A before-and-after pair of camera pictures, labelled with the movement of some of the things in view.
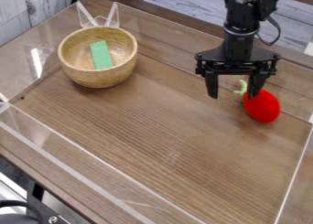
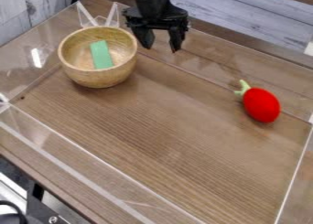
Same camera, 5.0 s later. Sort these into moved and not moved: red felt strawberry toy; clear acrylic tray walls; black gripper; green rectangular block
Moved: black gripper
Not moved: clear acrylic tray walls; red felt strawberry toy; green rectangular block
